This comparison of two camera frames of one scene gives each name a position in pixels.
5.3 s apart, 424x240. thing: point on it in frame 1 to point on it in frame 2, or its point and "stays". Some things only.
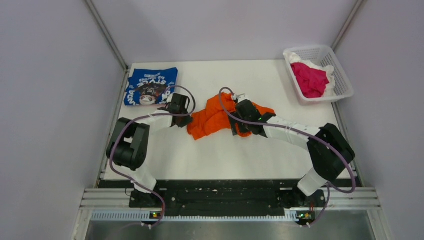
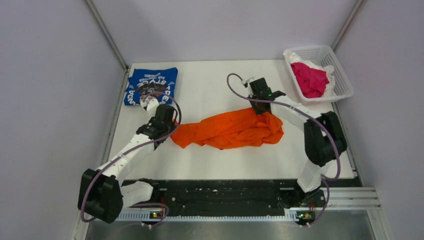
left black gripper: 188,120 to 172,124
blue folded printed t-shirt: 151,86 stays
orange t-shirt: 213,117 to 244,129
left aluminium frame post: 99,19 stays
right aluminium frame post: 347,25 stays
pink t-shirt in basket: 312,82 stays
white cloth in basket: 330,90 stays
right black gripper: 234,126 to 257,110
